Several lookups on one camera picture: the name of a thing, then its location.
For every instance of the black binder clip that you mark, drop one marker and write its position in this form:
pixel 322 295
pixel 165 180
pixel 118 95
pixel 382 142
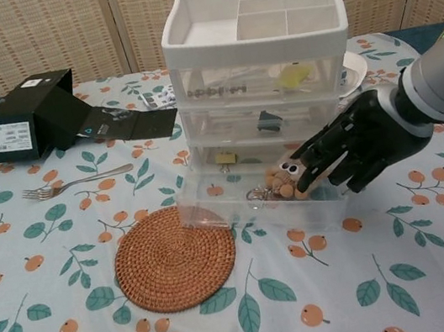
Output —
pixel 270 120

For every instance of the silver metal fork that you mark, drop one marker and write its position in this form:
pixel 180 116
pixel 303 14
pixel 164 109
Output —
pixel 79 181

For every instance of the round woven rattan coaster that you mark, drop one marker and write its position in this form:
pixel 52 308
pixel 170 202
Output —
pixel 171 268

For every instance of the black cardboard box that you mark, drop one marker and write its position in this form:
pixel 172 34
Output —
pixel 23 122

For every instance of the yellow binder clip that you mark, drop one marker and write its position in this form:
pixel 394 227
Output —
pixel 225 158

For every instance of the white paper plate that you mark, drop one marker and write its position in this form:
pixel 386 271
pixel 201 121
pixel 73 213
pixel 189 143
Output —
pixel 356 66

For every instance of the white plastic drawer organizer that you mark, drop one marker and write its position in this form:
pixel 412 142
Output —
pixel 252 43

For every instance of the yellow soft item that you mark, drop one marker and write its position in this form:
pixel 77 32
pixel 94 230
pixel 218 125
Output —
pixel 294 76

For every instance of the pill blister pack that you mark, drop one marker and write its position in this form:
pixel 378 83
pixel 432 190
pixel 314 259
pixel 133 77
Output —
pixel 157 98

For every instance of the black unfolded cardboard insert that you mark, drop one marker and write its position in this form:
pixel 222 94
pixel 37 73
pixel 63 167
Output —
pixel 146 123

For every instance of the woven bamboo folding screen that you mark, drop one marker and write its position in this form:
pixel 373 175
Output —
pixel 34 39

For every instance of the clear plastic drawer with toy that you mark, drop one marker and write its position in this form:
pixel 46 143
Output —
pixel 299 217

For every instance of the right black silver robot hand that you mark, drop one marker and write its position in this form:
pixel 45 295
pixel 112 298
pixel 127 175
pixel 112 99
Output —
pixel 366 133

